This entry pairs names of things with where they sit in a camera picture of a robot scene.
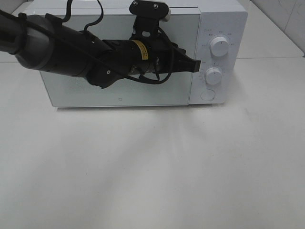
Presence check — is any white timer knob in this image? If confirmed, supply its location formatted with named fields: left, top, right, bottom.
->
left=204, top=67, right=223, bottom=85

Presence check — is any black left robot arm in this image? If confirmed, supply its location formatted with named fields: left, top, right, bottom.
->
left=0, top=11, right=201, bottom=89

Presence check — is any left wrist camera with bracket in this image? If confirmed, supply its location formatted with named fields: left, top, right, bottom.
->
left=129, top=0, right=171, bottom=40

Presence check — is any upper white power knob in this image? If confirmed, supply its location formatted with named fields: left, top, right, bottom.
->
left=209, top=34, right=229, bottom=57

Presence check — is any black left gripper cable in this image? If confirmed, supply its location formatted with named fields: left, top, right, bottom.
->
left=61, top=0, right=172, bottom=85

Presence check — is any round door release button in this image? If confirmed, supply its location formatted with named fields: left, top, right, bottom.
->
left=200, top=89, right=216, bottom=101

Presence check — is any white microwave oven body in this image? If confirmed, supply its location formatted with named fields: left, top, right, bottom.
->
left=24, top=0, right=248, bottom=105

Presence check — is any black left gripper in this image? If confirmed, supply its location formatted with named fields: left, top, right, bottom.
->
left=102, top=35, right=201, bottom=79

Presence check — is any white microwave door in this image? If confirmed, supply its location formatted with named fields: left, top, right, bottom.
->
left=41, top=8, right=200, bottom=108

